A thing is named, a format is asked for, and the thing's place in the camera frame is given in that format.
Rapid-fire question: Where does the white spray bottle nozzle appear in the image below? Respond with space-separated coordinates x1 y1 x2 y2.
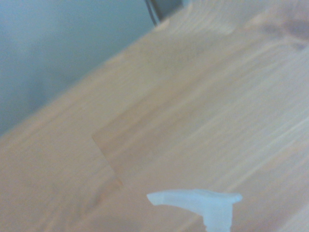
146 188 243 232

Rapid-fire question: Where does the grey metal stand leg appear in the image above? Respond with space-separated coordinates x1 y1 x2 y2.
144 0 184 27

